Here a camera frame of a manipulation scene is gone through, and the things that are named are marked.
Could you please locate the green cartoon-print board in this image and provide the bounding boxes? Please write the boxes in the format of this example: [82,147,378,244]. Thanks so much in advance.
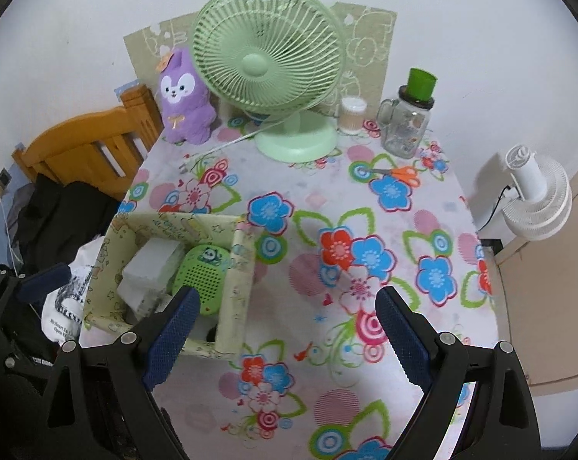
[123,1,396,106]

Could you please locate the glass mug with green lid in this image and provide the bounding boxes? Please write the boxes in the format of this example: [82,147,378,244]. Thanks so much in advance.
[376,68,436,158]

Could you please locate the floral tablecloth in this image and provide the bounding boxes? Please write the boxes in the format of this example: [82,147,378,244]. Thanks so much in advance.
[78,100,501,460]

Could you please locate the orange-handled scissors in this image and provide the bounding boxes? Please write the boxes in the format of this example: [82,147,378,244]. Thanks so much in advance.
[373,165,421,187]

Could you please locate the white fan power cable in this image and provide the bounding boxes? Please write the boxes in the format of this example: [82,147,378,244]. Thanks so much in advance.
[179,127,271,171]

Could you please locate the cotton swab jar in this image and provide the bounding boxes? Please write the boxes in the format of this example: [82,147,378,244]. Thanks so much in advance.
[338,97,367,136]

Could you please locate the white floor fan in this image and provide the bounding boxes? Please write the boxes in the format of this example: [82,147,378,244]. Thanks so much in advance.
[466,144,572,238]

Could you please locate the cartoon-print storage box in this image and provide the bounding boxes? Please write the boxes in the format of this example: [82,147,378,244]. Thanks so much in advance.
[82,211,257,360]

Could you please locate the white printed cloth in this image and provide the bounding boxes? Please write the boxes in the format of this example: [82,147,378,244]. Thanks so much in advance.
[42,240,110,343]

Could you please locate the green panda-print device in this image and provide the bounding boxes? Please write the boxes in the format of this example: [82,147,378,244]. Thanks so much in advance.
[167,244,232,317]

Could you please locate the green desk fan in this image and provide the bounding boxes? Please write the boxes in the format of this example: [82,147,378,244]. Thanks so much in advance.
[192,0,345,164]

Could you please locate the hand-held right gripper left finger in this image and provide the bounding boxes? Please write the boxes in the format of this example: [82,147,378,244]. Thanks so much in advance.
[42,285,201,460]

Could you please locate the wooden chair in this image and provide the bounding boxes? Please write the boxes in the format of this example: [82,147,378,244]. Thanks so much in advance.
[12,84,165,202]

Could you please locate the black fan power cable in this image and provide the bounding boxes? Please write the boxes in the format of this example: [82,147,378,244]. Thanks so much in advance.
[478,184,510,233]

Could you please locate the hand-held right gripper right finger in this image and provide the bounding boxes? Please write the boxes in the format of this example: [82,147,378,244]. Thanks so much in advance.
[375,286,541,460]

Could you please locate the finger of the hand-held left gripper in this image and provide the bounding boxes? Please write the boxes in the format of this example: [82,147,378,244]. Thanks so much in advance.
[18,263,73,300]

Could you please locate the black clothing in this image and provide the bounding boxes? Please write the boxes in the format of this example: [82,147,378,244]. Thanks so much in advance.
[8,172,127,279]

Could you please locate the purple plush toy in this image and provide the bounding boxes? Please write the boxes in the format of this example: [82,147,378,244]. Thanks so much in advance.
[157,48,218,145]

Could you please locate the blue paper sheet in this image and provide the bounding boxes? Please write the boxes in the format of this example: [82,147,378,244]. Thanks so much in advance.
[114,81,141,101]

